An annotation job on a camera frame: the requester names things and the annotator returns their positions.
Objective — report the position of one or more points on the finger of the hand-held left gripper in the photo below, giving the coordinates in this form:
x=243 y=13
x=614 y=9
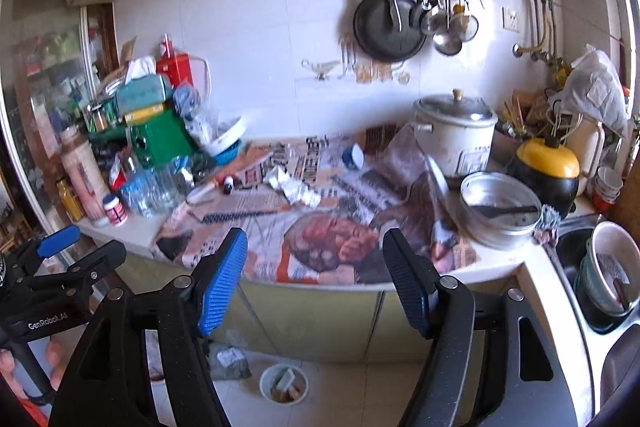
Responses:
x=59 y=241
x=100 y=257

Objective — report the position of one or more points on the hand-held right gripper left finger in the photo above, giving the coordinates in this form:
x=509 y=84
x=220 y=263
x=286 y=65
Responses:
x=222 y=282

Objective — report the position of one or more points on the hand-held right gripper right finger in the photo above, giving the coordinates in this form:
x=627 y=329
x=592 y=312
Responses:
x=407 y=287

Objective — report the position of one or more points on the white bucket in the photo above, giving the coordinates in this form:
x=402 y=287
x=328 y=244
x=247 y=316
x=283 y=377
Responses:
x=265 y=384

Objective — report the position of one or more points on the small white box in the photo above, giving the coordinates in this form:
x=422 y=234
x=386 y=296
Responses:
x=285 y=379

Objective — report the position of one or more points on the person's left hand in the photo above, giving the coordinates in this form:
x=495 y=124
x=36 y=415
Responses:
x=56 y=357

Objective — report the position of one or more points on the yellow bottle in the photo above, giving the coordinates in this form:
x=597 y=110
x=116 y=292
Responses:
x=70 y=202

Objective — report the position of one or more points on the white pill bottle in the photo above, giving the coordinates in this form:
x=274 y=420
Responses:
x=115 y=212

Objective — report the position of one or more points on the pink thermos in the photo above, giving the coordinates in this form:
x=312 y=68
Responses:
x=85 y=182

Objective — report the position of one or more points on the black strip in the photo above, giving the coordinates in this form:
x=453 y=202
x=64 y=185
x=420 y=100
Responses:
x=240 y=216

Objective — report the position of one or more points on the clear plastic water bottle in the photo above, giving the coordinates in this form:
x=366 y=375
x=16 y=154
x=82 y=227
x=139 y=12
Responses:
x=140 y=194

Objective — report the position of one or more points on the grey bag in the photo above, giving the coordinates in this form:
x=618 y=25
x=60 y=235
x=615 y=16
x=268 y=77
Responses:
x=230 y=359

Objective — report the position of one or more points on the red packet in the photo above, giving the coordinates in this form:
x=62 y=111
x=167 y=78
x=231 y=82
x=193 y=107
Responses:
x=119 y=179

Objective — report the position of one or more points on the white tube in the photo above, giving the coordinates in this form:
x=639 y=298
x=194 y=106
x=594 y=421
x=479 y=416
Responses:
x=205 y=193

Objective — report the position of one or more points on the yellow base cabinet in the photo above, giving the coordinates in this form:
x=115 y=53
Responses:
x=310 y=322

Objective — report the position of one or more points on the small dark bottle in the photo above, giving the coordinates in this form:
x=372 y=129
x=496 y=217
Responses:
x=228 y=185

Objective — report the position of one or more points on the clear glass cup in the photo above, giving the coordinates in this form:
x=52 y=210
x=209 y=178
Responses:
x=170 y=187

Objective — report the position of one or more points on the newspaper sheets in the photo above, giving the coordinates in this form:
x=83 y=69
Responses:
x=320 y=227

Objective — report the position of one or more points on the metal basin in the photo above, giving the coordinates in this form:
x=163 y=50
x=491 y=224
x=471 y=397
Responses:
x=500 y=233

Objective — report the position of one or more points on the bowl with plastic bag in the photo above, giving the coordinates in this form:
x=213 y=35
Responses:
x=152 y=369

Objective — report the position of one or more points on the green box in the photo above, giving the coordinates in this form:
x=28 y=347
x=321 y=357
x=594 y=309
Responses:
x=165 y=137

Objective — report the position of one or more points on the small round lid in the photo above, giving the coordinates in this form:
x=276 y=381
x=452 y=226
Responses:
x=352 y=157

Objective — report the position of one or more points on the white dish on blue basket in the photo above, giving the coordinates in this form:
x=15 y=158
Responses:
x=227 y=137

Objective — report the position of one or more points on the white rice cooker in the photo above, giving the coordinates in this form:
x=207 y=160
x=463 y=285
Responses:
x=460 y=147

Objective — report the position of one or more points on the flat yellow box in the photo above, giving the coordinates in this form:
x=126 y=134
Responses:
x=145 y=113

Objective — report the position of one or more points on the grey dishcloth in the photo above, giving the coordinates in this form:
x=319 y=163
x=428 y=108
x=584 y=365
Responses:
x=547 y=224

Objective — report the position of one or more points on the teal tissue box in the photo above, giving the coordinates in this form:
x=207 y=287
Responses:
x=142 y=94

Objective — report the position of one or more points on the blue white plastic bag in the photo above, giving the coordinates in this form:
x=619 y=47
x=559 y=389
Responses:
x=192 y=107

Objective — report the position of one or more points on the yellow black cooker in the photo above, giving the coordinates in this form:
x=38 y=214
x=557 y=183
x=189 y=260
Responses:
x=545 y=159

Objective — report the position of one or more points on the black basin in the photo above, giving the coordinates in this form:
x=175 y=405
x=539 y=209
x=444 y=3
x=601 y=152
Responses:
x=595 y=318

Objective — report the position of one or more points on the brown cardboard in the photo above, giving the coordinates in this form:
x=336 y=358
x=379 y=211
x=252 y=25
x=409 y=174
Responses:
x=122 y=57

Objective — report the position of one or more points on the white bowl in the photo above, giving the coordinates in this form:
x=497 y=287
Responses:
x=600 y=247

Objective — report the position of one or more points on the red canister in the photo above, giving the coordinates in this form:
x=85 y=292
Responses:
x=175 y=69

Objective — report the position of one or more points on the utensil holder with chopsticks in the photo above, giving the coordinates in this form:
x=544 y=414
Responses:
x=515 y=114

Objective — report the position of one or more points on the glass sliding door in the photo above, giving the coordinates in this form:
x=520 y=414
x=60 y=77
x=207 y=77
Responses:
x=40 y=32

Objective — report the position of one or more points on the stack of small bowls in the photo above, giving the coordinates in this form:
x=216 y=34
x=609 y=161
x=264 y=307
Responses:
x=607 y=187

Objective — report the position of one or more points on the stainless steel double sink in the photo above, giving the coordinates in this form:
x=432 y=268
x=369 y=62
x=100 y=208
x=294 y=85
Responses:
x=620 y=372

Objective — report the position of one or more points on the white plastic jug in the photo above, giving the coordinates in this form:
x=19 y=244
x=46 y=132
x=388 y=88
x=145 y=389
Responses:
x=590 y=147

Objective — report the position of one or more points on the black frying pan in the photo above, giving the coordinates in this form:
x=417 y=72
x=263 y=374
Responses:
x=380 y=32

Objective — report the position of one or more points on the metal strainer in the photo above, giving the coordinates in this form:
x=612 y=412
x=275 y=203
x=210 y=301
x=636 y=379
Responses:
x=467 y=27

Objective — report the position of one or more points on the window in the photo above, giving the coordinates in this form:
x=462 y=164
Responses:
x=631 y=32

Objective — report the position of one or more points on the brass wall tap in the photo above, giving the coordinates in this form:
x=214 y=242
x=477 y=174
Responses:
x=530 y=52

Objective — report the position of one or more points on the white wall socket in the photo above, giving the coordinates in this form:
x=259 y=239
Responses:
x=511 y=19

